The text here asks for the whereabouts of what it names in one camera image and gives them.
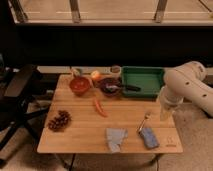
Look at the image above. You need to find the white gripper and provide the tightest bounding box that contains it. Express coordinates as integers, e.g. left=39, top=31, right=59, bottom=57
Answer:
left=158, top=86, right=176, bottom=121

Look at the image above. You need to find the grey blue towel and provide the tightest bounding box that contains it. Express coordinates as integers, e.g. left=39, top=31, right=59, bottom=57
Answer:
left=106, top=128, right=128, bottom=153

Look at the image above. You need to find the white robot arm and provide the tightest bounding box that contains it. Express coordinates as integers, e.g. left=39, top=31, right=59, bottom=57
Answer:
left=158, top=61, right=213, bottom=121

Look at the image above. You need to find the dark purple bowl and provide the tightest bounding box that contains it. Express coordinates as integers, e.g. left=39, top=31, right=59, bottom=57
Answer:
left=98, top=77, right=121, bottom=97

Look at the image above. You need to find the red bowl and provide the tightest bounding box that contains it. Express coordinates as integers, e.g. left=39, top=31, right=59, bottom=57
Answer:
left=69, top=76, right=91, bottom=96

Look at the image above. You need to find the metal fork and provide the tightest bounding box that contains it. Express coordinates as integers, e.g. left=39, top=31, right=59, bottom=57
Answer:
left=137, top=112, right=151, bottom=133

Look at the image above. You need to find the green plastic tray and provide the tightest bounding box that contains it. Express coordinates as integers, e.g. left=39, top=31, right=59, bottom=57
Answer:
left=121, top=66, right=165, bottom=98

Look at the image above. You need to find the blue sponge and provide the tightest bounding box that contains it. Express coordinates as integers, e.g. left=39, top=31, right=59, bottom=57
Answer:
left=140, top=127, right=159, bottom=149

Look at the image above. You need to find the small brown can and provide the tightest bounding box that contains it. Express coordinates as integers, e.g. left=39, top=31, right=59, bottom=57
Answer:
left=110, top=65, right=121, bottom=78

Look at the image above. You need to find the orange carrot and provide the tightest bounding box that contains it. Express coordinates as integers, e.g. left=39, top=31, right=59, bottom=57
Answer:
left=94, top=98, right=107, bottom=117

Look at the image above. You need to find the orange fruit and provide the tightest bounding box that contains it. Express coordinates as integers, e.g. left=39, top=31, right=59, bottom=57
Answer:
left=91, top=70, right=101, bottom=81

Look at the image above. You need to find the wooden folding table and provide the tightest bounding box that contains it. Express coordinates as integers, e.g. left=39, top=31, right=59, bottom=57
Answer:
left=37, top=75, right=183, bottom=154

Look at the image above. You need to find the brown grape bunch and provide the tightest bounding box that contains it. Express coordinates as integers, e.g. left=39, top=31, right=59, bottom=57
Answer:
left=48, top=110, right=71, bottom=132

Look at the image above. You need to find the black office chair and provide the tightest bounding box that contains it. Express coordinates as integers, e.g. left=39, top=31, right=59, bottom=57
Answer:
left=0, top=54, right=51, bottom=166

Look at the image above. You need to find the black handled spoon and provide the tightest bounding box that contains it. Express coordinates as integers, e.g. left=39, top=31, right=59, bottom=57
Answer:
left=105, top=84, right=141, bottom=92

